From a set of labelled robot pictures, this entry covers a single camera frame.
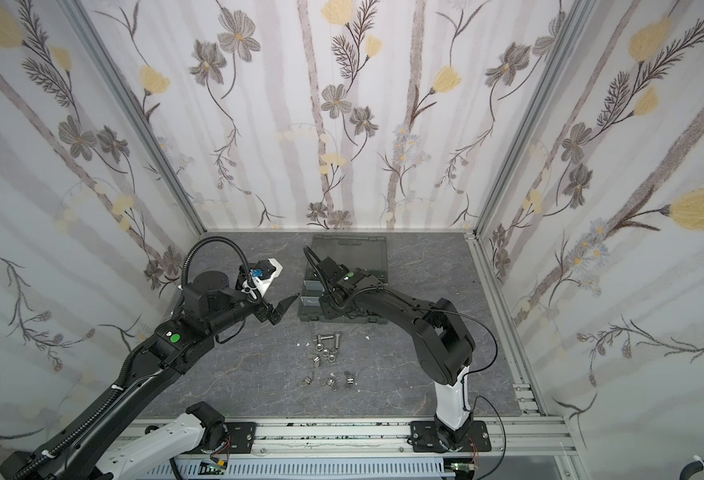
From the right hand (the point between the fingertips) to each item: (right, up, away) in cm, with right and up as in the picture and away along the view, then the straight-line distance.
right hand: (325, 300), depth 87 cm
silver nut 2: (-3, -18, -1) cm, 18 cm away
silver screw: (+2, -22, -5) cm, 23 cm away
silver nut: (-5, -22, -3) cm, 23 cm away
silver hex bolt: (+3, -11, +4) cm, 12 cm away
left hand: (-9, +9, -18) cm, 22 cm away
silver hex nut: (+8, -22, -5) cm, 24 cm away
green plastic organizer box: (+12, +15, +32) cm, 38 cm away
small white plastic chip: (-9, -14, +4) cm, 17 cm away
